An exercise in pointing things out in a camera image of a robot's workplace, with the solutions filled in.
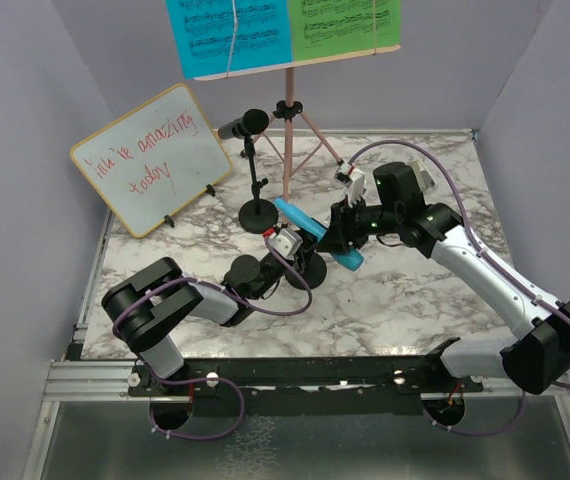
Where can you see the green sheet music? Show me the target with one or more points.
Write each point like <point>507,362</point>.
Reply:
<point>323,29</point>

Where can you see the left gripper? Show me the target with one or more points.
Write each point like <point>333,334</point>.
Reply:
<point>303,252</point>

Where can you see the black microphone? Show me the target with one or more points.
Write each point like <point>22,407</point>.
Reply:
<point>252,123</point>

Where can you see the grey eraser block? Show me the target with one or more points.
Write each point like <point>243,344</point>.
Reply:
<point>424,178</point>

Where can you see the black mic stand front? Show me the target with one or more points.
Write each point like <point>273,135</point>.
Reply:
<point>314,279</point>

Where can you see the pink music stand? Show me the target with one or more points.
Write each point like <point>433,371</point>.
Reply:
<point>290,108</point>

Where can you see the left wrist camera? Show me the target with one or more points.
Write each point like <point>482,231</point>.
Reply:
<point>285,242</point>

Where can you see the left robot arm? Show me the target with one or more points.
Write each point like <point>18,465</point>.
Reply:
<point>146,307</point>

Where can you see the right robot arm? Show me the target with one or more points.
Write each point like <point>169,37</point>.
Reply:
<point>535,353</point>

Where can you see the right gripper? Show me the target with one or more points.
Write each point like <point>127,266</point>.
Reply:
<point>343,227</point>

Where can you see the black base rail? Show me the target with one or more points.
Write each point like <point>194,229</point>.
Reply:
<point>306,385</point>

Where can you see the yellow framed whiteboard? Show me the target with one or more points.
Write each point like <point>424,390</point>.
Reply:
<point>152,162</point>

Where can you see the blue toy microphone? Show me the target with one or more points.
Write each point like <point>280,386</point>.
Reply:
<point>300,220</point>

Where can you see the blue sheet music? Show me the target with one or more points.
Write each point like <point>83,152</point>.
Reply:
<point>225,37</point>

